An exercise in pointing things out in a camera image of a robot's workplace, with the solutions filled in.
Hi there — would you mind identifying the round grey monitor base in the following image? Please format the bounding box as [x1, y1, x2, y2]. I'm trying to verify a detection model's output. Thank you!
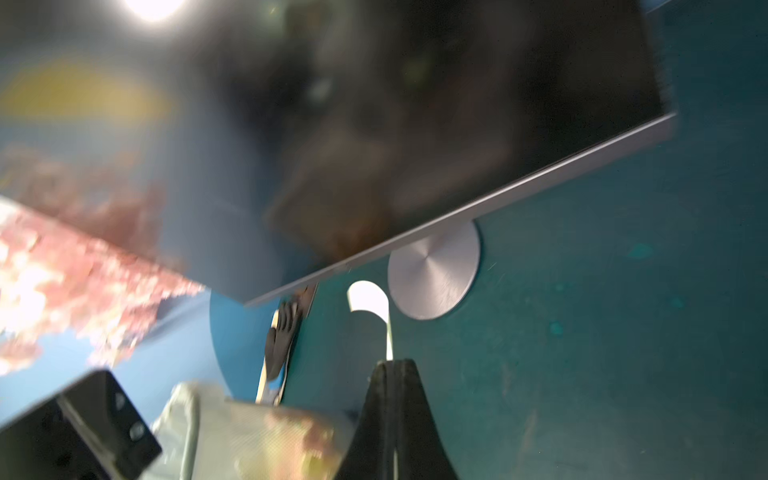
[387, 222, 481, 321]

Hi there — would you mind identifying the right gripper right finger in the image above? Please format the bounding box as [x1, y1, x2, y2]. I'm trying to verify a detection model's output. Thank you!
[393, 359, 458, 480]

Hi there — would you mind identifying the black computer monitor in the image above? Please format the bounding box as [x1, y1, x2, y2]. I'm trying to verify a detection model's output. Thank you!
[1, 1, 672, 303]

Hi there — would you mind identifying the pink cherry blossom tree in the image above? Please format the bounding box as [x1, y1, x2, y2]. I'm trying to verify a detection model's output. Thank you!
[1, 200, 205, 375]

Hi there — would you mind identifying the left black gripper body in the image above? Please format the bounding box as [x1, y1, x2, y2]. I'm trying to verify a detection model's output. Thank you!
[1, 369, 162, 480]

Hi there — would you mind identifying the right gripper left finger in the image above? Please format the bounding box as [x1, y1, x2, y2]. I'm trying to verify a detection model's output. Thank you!
[335, 361, 396, 480]

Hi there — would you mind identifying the pink sticky note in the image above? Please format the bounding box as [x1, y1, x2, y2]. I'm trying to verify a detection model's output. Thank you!
[347, 280, 394, 361]

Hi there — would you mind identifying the black glove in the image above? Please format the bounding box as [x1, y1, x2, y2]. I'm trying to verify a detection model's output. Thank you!
[257, 286, 317, 405]

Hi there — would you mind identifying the bin with clear plastic bag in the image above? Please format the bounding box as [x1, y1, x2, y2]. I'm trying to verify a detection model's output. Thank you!
[142, 382, 355, 480]

